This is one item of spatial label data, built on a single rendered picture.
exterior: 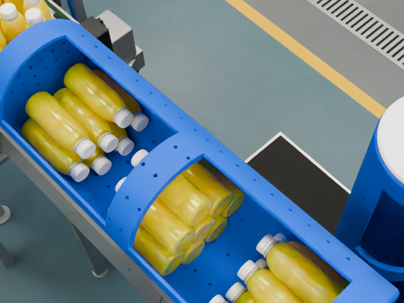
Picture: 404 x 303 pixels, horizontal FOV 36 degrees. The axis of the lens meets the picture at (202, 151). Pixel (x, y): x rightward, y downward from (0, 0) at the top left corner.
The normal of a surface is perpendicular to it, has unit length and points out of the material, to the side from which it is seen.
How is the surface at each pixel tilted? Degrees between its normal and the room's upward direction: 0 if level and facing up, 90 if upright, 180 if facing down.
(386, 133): 0
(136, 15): 0
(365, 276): 36
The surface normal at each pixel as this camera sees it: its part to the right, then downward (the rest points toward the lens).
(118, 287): -0.03, -0.51
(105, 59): 0.39, -0.77
